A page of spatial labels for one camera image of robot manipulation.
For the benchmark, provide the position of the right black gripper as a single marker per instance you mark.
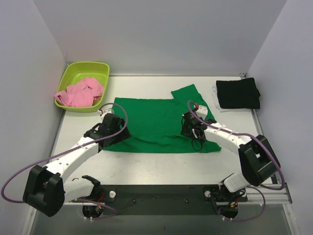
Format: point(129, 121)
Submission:
point(187, 128)

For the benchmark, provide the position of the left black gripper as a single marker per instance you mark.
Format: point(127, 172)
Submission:
point(121, 133)

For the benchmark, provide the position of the green t shirt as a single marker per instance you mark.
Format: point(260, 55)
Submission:
point(155, 124)

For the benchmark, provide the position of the white t shirt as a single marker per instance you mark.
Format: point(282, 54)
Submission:
point(217, 105)

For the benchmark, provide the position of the black t shirt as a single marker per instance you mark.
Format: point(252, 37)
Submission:
point(238, 94)

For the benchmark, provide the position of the green plastic basin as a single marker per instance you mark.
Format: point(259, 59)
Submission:
point(76, 72)

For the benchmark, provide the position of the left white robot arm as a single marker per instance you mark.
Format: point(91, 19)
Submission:
point(47, 188)

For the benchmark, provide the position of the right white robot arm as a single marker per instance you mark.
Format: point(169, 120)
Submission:
point(257, 159)

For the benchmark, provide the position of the pink t shirt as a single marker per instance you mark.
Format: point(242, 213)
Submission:
point(82, 94)

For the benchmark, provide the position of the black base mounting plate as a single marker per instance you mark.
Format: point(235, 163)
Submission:
point(160, 200)

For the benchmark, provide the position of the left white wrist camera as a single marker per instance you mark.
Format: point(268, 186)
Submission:
point(102, 112)

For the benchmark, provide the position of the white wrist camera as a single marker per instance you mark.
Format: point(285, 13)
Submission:
point(201, 111)
point(102, 112)

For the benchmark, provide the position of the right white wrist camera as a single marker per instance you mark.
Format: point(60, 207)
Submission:
point(201, 111)

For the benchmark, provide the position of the aluminium frame rail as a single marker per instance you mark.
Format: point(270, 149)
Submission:
point(255, 195)

